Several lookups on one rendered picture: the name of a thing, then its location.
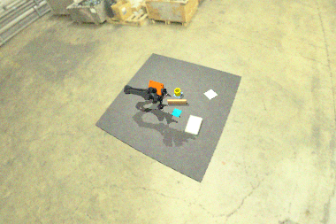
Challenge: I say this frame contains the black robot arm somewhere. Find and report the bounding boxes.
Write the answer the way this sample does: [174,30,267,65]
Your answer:
[124,85,160,102]

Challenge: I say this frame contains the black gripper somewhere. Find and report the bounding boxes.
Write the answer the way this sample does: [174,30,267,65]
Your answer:
[157,89,171,110]

